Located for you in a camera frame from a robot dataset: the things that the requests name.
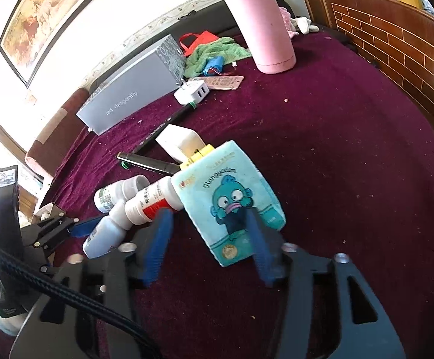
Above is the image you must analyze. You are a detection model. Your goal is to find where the white usb charger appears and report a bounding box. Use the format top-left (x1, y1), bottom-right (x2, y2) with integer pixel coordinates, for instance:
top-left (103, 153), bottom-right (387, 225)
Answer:
top-left (174, 80), bottom-right (210, 105)

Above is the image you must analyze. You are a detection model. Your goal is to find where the white bottle green label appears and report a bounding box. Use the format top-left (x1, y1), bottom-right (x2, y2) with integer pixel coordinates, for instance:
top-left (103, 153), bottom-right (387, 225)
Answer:
top-left (93, 175), bottom-right (150, 214)

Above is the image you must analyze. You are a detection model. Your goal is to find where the green cloth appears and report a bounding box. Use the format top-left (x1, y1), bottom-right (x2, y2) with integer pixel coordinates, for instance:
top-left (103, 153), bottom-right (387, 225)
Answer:
top-left (184, 36), bottom-right (252, 79)

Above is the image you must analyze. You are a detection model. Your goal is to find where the blue small object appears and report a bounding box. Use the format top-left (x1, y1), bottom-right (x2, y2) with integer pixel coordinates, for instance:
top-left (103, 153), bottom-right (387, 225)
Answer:
top-left (203, 55), bottom-right (225, 76)

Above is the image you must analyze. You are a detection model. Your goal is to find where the white rectangular jar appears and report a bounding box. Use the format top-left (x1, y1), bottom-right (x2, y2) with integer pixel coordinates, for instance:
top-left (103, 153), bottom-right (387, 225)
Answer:
top-left (156, 124), bottom-right (205, 164)

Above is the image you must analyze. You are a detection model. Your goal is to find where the thin black pen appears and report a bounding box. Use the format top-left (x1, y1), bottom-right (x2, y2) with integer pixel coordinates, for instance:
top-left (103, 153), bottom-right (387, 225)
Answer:
top-left (132, 102), bottom-right (196, 154)

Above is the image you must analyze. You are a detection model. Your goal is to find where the yellow capped bottle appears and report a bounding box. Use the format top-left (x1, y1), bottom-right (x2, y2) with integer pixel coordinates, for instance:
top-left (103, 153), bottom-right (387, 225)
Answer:
top-left (179, 144), bottom-right (214, 169)

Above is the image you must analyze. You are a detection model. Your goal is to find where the large white pill bottle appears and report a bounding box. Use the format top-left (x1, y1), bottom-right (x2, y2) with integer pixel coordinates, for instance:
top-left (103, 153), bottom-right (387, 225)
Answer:
top-left (83, 214), bottom-right (131, 258)

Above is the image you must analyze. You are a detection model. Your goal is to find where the pink cloth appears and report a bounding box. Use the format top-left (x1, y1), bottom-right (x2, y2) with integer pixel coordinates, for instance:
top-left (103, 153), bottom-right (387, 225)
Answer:
top-left (279, 7), bottom-right (299, 38)

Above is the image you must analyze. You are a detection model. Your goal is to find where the pink thermos bottle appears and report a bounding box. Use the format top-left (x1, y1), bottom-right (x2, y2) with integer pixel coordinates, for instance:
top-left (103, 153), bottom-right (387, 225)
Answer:
top-left (224, 0), bottom-right (296, 74)

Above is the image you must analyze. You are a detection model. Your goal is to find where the black braided cable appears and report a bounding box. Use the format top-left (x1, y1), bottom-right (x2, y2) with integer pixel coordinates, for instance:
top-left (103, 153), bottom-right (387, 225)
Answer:
top-left (0, 237), bottom-right (155, 359)

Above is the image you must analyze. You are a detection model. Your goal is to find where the maroon armchair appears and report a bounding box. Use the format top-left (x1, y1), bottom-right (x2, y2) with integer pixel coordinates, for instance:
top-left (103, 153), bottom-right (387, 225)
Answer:
top-left (25, 88), bottom-right (89, 177)

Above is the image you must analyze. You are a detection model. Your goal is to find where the white bottle red label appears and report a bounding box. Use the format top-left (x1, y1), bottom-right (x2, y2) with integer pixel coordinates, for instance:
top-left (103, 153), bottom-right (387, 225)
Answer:
top-left (124, 176), bottom-right (184, 225)

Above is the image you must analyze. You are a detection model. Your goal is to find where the wooden brick pattern ledge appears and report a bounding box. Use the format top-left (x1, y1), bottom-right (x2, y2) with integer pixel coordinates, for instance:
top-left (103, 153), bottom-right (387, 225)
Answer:
top-left (323, 0), bottom-right (434, 129)

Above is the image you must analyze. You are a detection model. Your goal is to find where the red bag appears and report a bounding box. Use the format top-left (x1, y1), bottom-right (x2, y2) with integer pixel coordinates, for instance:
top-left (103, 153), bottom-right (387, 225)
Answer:
top-left (179, 31), bottom-right (219, 57)

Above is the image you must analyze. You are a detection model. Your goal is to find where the pink sachet packet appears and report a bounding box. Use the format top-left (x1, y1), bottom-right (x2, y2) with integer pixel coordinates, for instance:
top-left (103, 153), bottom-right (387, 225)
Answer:
top-left (188, 75), bottom-right (244, 91)

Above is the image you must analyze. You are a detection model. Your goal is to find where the teal cartoon tissue pack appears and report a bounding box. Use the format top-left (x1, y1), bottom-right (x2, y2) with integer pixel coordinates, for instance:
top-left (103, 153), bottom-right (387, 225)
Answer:
top-left (171, 140), bottom-right (286, 267)

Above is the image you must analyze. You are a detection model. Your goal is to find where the maroon bed blanket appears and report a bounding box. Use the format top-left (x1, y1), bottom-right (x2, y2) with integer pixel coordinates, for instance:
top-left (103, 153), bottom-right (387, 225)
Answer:
top-left (0, 31), bottom-right (434, 359)

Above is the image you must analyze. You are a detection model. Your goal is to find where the framed wall painting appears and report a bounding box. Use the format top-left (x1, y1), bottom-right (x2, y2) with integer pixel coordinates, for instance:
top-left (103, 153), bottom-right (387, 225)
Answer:
top-left (0, 0), bottom-right (92, 88)

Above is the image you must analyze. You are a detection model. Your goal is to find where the grey red dragonfly box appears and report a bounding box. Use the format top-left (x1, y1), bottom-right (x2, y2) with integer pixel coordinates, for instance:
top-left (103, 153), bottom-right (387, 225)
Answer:
top-left (76, 35), bottom-right (186, 135)

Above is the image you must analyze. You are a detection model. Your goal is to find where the black marker green cap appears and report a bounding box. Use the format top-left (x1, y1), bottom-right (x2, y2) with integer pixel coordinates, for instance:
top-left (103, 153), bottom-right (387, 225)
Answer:
top-left (116, 152), bottom-right (181, 176)

